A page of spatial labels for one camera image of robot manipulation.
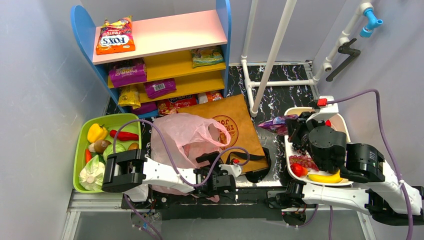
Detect bottom magenta snack bag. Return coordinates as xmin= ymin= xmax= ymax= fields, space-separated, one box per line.
xmin=131 ymin=101 xmax=157 ymax=115

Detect red grape bunch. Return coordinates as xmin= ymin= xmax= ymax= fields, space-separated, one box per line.
xmin=289 ymin=155 xmax=320 ymax=171

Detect red strawberry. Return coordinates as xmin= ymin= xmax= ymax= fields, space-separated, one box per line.
xmin=290 ymin=163 xmax=309 ymax=178

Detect brown Trader Joe's tote bag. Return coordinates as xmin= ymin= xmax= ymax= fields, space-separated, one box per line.
xmin=178 ymin=94 xmax=271 ymax=184

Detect purple Fox's candy bag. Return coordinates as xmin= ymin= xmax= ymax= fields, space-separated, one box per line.
xmin=257 ymin=114 xmax=298 ymax=136

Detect green yellow snack bag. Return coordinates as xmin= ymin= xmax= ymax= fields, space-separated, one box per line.
xmin=190 ymin=46 xmax=225 ymax=68

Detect blue pipe fitting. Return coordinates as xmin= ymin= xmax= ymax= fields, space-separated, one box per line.
xmin=359 ymin=7 xmax=384 ymax=38

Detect orange Fox's candy bag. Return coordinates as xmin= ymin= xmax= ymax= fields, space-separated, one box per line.
xmin=95 ymin=15 xmax=136 ymax=55

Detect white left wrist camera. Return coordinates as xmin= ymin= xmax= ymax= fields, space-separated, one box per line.
xmin=218 ymin=163 xmax=242 ymax=178

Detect blue pink yellow shelf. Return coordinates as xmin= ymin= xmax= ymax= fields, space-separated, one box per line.
xmin=70 ymin=0 xmax=232 ymax=102

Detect small magenta snack packet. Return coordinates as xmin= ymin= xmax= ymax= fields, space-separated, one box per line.
xmin=143 ymin=78 xmax=177 ymax=99

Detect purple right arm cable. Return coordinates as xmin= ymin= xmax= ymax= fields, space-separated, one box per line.
xmin=326 ymin=88 xmax=415 ymax=240

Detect black wall lever handle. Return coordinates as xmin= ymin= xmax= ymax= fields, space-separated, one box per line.
xmin=325 ymin=38 xmax=362 ymax=83

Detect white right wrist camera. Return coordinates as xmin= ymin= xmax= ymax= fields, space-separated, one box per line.
xmin=306 ymin=95 xmax=339 ymax=124

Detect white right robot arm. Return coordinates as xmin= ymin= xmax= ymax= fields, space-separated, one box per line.
xmin=285 ymin=111 xmax=424 ymax=226

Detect red chili pepper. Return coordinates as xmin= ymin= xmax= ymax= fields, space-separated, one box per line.
xmin=109 ymin=129 xmax=139 ymax=142

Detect brown potato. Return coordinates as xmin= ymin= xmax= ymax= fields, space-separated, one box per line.
xmin=127 ymin=142 xmax=140 ymax=151

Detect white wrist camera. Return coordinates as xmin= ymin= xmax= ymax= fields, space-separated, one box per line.
xmin=306 ymin=95 xmax=339 ymax=124
xmin=218 ymin=163 xmax=242 ymax=178

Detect brown mushroom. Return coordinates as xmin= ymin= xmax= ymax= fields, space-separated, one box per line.
xmin=88 ymin=139 xmax=111 ymax=154

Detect white fruit tray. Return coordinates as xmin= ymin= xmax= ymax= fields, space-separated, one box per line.
xmin=284 ymin=113 xmax=353 ymax=187

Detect orange carrot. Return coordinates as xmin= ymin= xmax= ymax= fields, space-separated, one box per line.
xmin=84 ymin=148 xmax=92 ymax=164

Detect yellow bell pepper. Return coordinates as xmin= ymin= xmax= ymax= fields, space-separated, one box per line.
xmin=87 ymin=123 xmax=109 ymax=143

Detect orange white snack packet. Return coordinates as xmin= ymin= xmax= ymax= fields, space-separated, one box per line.
xmin=197 ymin=90 xmax=224 ymax=104

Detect pink plastic grocery bag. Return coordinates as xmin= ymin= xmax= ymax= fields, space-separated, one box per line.
xmin=149 ymin=112 xmax=232 ymax=204

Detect magenta Toor snack bag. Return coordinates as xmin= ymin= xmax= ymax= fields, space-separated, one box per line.
xmin=108 ymin=57 xmax=147 ymax=88

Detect red Kopiko snack bag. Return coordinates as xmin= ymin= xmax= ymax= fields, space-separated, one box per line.
xmin=156 ymin=94 xmax=198 ymax=116

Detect white PVC pipe frame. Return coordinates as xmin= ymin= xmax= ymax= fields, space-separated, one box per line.
xmin=240 ymin=0 xmax=376 ymax=118

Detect green vegetable tray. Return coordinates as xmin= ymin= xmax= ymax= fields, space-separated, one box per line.
xmin=73 ymin=113 xmax=142 ymax=194

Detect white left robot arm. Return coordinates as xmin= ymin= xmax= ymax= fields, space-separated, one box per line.
xmin=101 ymin=149 xmax=242 ymax=202

